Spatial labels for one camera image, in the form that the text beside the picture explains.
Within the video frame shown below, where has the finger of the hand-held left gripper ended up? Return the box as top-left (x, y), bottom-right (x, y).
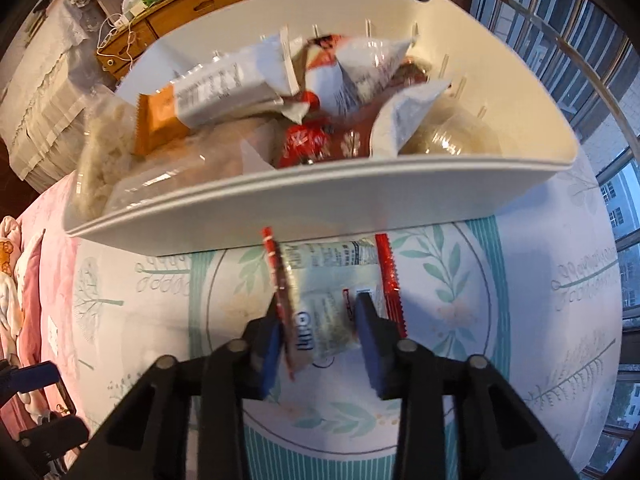
top-left (17, 412), bottom-right (92, 462)
top-left (0, 360), bottom-right (62, 397)

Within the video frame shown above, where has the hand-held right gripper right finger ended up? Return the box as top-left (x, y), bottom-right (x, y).
top-left (352, 294), bottom-right (581, 480)

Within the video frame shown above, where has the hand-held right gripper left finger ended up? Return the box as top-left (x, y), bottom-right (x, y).
top-left (65, 292), bottom-right (288, 480)

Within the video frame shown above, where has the red-edged brownie packet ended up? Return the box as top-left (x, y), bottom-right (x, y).
top-left (261, 227), bottom-right (408, 381)

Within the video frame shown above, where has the white plastic bin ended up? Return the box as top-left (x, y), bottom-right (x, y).
top-left (62, 0), bottom-right (582, 257)

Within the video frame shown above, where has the white bread packet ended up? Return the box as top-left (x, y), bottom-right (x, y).
top-left (102, 115), bottom-right (286, 213)

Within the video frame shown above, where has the clear pale pastry packet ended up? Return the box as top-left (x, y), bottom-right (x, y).
top-left (370, 79), bottom-right (503, 158)

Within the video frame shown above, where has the orange biscuit ball packet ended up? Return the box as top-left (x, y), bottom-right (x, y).
top-left (134, 25), bottom-right (301, 156)

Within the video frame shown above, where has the clear dark pastry packet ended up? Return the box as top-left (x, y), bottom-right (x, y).
top-left (340, 37), bottom-right (431, 111)

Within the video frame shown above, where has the pink blanket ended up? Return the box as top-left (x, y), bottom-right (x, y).
top-left (0, 180), bottom-right (83, 411)

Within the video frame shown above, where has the white lace cover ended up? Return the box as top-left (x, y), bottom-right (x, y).
top-left (0, 0), bottom-right (131, 181)

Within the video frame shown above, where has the metal window grille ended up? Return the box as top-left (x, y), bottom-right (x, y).
top-left (470, 0), bottom-right (640, 480)

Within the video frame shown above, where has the wooden desk with drawers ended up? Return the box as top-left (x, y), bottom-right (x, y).
top-left (95, 0), bottom-right (308, 81)

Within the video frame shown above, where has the green white box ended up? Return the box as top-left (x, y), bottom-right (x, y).
top-left (122, 0), bottom-right (173, 18)

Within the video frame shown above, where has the white cable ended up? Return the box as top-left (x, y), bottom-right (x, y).
top-left (95, 20), bottom-right (138, 68)

